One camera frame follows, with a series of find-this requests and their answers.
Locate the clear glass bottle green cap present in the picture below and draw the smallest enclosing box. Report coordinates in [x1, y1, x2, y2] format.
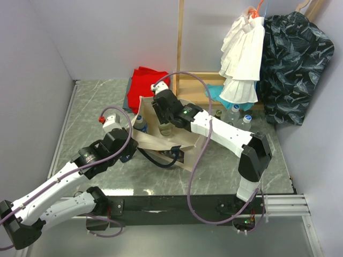
[158, 123, 173, 137]

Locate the dark leaf print shirt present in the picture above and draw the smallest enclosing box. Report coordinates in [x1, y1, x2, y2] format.
[257, 11, 334, 126]

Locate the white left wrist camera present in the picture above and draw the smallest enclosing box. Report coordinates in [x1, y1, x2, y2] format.
[99, 114, 121, 133]

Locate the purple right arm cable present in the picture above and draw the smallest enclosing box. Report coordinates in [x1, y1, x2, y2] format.
[152, 71, 266, 234]

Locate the orange clothes hanger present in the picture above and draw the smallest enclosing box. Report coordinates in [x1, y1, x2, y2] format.
[248, 0, 264, 18]

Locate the red folded cloth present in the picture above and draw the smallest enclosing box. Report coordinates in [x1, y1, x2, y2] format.
[127, 66, 168, 114]

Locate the dark green Perrier bottle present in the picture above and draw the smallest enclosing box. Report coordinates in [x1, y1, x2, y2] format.
[214, 110, 222, 120]

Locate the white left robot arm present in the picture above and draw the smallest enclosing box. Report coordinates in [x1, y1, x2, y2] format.
[1, 128, 138, 250]

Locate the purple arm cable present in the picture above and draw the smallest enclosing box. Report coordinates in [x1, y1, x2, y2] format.
[0, 107, 133, 251]
[152, 71, 266, 234]

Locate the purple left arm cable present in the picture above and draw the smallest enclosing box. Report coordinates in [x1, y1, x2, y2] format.
[0, 107, 133, 251]

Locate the wooden clothes rack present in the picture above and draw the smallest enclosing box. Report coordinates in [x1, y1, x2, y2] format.
[173, 1, 260, 107]

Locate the blue label Pocari bottle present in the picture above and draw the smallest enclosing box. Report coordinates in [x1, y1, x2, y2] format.
[133, 115, 148, 133]

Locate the white hanging shirt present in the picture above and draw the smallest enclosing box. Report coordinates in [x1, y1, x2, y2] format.
[219, 6, 265, 104]

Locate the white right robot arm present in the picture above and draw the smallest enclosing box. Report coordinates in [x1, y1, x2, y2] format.
[152, 88, 272, 213]

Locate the teal cloth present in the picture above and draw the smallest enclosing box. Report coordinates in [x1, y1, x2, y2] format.
[207, 84, 254, 111]

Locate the grey folded cloth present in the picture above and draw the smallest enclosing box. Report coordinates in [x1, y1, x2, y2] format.
[122, 77, 133, 110]

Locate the clear Pocari Sweat bottle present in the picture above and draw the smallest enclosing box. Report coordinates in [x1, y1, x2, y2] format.
[223, 104, 240, 125]

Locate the beige canvas tote bag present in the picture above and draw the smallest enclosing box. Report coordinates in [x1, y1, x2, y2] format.
[132, 96, 206, 171]

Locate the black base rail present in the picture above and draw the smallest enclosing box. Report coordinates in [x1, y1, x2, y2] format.
[85, 194, 269, 231]

